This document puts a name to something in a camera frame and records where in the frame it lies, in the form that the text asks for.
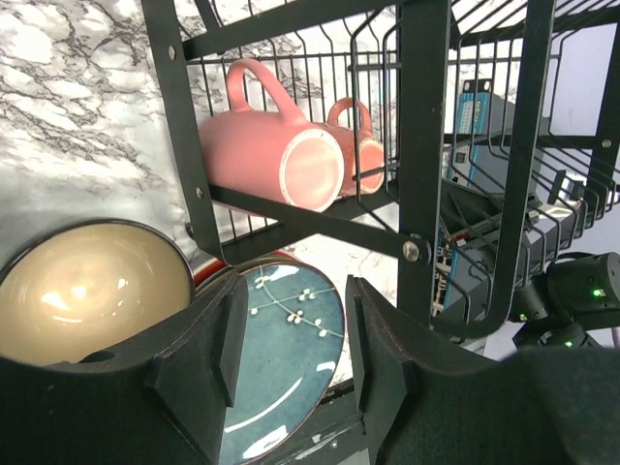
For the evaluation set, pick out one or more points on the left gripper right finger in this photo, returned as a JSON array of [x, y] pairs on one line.
[[425, 400]]

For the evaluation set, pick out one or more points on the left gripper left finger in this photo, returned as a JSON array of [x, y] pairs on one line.
[[159, 397]]

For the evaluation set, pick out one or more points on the blue ceramic plate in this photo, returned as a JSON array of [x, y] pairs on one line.
[[292, 344]]

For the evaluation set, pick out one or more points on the pink printed coffee mug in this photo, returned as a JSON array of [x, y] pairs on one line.
[[370, 154]]

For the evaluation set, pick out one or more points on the black wire dish rack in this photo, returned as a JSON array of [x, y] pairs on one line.
[[406, 62]]

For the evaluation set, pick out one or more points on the plain pink mug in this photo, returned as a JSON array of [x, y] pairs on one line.
[[275, 155]]

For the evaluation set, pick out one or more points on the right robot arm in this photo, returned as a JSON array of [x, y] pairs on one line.
[[577, 293]]

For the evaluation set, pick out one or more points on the red plate under stack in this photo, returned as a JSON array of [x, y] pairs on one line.
[[210, 270]]

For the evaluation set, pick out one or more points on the dark bowl cream inside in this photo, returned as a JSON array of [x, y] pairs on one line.
[[87, 286]]

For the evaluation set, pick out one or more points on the blue network switch box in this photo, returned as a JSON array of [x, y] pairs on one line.
[[472, 204]]

